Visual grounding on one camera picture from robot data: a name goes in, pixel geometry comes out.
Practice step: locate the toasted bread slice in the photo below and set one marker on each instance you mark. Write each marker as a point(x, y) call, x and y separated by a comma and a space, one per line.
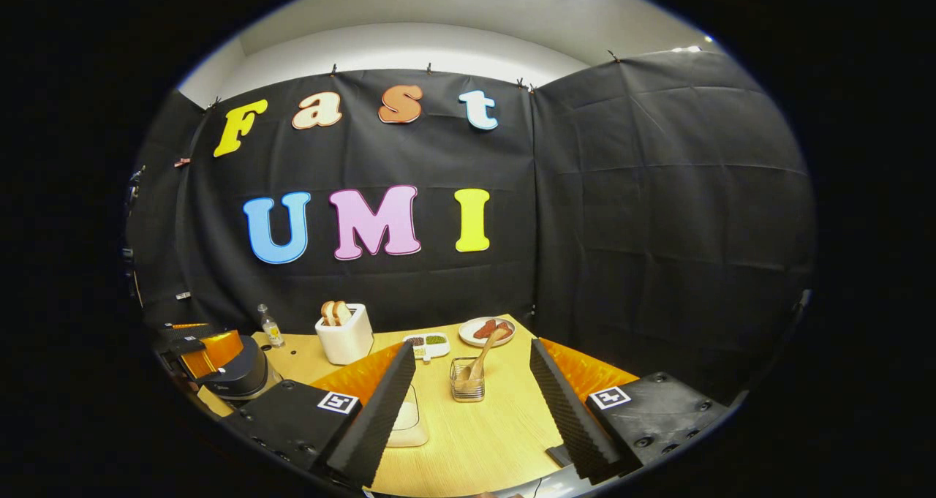
point(328, 314)
point(343, 313)

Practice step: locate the white round plate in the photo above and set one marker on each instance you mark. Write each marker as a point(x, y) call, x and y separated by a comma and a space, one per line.
point(468, 333)

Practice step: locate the small clear bottle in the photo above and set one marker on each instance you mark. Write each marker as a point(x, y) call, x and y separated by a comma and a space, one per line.
point(272, 333)

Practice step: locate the white toaster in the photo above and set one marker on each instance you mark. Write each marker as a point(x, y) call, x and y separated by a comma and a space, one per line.
point(344, 344)

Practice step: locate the white divided dish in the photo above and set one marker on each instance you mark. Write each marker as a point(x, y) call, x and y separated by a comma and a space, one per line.
point(437, 352)

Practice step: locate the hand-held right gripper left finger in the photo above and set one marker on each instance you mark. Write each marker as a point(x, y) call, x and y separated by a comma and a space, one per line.
point(384, 417)

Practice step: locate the red meat slice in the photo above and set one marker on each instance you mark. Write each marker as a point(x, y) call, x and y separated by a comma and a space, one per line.
point(506, 328)
point(484, 329)

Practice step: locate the wooden spoon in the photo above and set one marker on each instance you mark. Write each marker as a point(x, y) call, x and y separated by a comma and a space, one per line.
point(482, 352)

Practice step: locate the black backdrop cloth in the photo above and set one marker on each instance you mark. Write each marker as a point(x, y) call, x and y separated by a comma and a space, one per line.
point(658, 227)

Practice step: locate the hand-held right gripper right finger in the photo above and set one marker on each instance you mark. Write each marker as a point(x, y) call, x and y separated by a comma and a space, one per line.
point(567, 417)

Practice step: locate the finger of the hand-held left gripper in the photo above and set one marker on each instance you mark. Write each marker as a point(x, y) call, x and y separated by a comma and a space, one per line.
point(216, 348)
point(183, 330)

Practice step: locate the clear plastic container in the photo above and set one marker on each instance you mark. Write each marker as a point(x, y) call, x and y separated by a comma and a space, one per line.
point(409, 438)

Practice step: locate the dark rice cooker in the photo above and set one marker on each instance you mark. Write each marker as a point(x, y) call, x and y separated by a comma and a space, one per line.
point(245, 377)

